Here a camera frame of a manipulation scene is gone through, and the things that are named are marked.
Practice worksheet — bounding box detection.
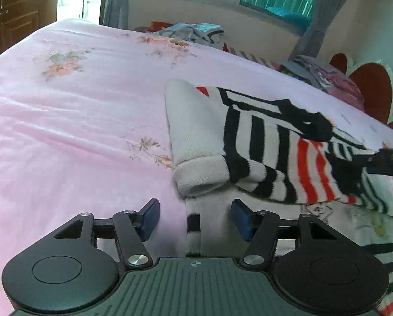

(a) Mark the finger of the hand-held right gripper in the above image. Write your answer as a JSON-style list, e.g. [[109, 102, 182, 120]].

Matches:
[[350, 148, 393, 176]]

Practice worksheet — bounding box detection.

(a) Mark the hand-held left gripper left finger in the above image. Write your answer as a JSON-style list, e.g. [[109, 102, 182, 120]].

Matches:
[[53, 198, 160, 269]]

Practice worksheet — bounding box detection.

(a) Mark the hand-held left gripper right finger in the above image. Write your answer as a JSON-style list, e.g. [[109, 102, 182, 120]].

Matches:
[[231, 199, 360, 272]]

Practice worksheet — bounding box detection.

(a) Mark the black red white striped sweater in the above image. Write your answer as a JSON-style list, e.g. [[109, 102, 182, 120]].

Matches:
[[165, 79, 393, 316]]

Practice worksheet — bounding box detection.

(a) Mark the stack of folded clothes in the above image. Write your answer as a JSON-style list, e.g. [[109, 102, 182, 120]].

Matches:
[[280, 54, 366, 110]]

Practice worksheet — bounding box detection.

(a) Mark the pile of grey clothes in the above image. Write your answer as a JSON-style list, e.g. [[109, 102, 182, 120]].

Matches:
[[156, 23, 226, 49]]

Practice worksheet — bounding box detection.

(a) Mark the red white scalloped headboard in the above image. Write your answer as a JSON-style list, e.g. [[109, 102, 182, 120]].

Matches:
[[329, 53, 393, 134]]

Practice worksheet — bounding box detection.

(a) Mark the pink floral bed sheet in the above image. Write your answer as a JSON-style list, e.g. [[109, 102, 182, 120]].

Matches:
[[0, 18, 393, 316]]

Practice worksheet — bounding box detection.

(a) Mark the grey white striped pillow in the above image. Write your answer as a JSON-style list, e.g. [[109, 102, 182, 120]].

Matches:
[[228, 44, 283, 70]]

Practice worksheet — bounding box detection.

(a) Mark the grey curtain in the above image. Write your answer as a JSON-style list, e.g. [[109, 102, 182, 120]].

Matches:
[[295, 0, 360, 60], [102, 0, 142, 29]]

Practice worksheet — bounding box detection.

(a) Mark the teal cloth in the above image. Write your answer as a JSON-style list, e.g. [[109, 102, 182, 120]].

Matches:
[[266, 6, 313, 31]]

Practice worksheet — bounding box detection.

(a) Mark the brown wooden door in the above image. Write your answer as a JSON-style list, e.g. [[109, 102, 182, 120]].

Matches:
[[0, 0, 61, 58]]

